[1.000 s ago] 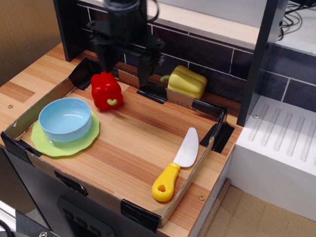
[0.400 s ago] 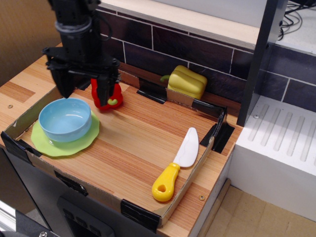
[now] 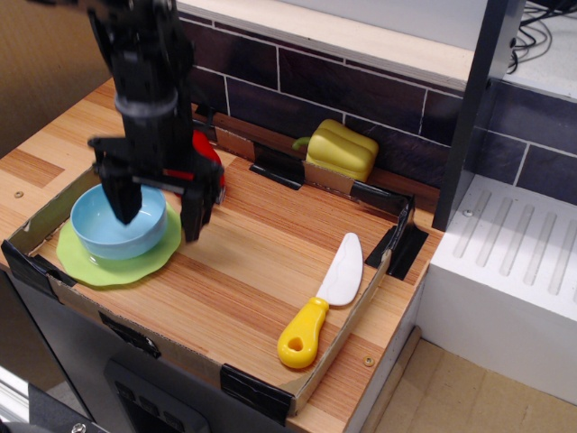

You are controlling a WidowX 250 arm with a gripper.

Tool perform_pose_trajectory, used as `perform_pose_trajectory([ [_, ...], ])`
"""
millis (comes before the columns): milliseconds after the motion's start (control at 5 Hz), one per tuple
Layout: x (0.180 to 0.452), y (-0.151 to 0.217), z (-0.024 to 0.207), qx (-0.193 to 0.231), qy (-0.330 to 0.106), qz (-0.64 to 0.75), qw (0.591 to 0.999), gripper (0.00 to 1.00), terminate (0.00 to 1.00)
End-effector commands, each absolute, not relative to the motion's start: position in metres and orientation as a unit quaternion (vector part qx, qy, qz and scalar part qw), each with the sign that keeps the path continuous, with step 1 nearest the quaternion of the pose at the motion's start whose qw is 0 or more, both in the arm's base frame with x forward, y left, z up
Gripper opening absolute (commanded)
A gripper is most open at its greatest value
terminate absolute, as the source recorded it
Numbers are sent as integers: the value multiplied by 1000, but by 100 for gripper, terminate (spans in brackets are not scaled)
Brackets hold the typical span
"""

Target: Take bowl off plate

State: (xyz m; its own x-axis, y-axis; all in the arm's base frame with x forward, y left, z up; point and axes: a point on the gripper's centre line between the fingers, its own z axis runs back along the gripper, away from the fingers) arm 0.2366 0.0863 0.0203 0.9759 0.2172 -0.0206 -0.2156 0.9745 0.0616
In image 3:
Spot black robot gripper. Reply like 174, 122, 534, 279
88, 97, 224, 243

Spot light blue plastic bowl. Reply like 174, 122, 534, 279
70, 185, 168, 260

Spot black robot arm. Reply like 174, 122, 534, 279
61, 1, 224, 243

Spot light green plastic plate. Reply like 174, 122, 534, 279
56, 203, 181, 287

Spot red toy bell pepper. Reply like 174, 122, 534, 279
192, 130, 225, 192

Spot cardboard tray border with tape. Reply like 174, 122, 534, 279
1, 104, 429, 427

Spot yellow toy bell pepper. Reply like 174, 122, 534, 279
292, 119, 380, 182

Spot black toy oven front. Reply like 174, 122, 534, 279
7, 275, 286, 432

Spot white toy sink drainboard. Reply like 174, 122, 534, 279
417, 176, 576, 402

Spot toy knife yellow handle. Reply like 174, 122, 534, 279
276, 232, 364, 370

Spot dark grey vertical post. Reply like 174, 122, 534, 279
433, 0, 525, 231

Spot black cables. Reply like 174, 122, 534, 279
504, 0, 577, 76

